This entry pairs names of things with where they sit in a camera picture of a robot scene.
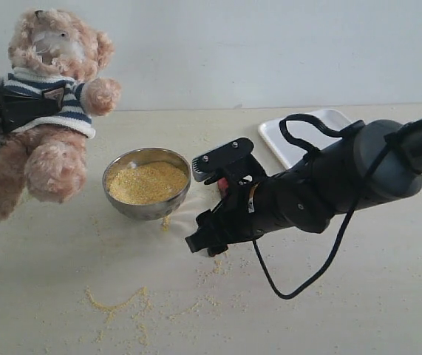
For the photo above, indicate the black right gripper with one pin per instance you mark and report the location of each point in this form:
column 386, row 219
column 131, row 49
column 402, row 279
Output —
column 306, row 196

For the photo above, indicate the dark red wooden spoon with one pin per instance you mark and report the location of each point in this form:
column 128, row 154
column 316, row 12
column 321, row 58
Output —
column 222, row 186

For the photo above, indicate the tan teddy bear striped sweater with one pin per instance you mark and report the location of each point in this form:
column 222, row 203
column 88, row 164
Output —
column 47, row 157

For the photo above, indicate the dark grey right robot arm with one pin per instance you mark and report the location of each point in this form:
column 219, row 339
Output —
column 358, row 166

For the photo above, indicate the steel bowl of millet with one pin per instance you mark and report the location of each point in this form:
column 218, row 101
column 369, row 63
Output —
column 147, row 183

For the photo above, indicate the black wrist camera on right gripper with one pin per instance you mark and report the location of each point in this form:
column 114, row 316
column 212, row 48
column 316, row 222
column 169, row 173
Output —
column 233, row 161

